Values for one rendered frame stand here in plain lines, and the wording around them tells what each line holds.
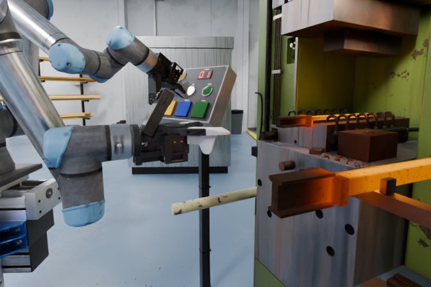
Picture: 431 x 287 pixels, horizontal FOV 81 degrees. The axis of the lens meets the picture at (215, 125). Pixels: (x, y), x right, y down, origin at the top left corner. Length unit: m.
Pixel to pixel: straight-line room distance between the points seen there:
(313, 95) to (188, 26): 6.47
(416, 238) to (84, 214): 0.79
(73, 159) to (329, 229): 0.61
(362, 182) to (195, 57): 3.00
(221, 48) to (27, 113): 2.83
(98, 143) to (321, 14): 0.65
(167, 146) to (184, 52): 2.79
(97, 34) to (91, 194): 7.42
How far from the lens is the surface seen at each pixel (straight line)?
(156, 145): 0.56
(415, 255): 0.89
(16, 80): 0.64
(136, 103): 3.37
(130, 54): 0.84
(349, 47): 0.89
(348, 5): 0.83
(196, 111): 1.08
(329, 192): 0.36
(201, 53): 3.28
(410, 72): 1.19
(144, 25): 7.57
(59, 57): 0.77
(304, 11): 0.85
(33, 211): 1.01
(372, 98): 1.25
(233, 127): 6.52
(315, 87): 1.11
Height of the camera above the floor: 1.08
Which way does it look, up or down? 7 degrees down
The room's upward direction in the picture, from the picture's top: straight up
